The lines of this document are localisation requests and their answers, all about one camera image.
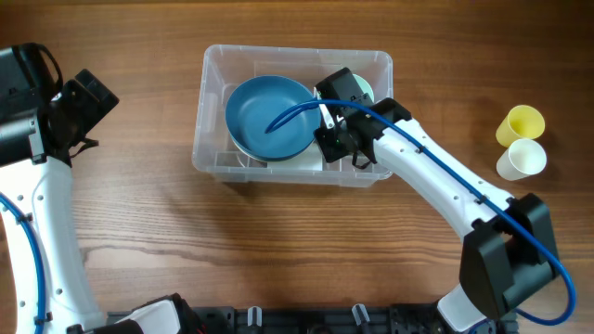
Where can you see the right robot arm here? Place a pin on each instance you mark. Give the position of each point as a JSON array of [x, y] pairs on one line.
[[509, 250]]

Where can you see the clear plastic storage container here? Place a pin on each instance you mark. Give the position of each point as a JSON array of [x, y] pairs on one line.
[[225, 67]]

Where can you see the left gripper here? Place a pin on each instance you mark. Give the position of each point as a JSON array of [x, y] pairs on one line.
[[96, 107]]

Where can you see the mint green small bowl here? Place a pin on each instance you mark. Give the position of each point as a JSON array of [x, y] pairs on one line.
[[365, 86]]

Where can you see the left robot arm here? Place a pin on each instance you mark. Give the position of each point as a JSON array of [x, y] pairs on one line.
[[42, 118]]

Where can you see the yellow cup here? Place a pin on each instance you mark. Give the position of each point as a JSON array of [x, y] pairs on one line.
[[521, 122]]

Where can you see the dark blue bowl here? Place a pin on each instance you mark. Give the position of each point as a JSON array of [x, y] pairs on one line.
[[262, 158], [254, 104]]

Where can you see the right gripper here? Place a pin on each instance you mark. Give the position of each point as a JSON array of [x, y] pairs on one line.
[[329, 150]]

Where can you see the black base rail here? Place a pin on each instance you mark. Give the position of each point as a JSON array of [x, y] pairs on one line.
[[395, 319]]

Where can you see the cream large bowl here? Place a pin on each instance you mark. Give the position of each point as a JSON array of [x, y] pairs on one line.
[[244, 159]]

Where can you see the cream cup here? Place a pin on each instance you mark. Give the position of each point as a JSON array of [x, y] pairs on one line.
[[523, 158]]

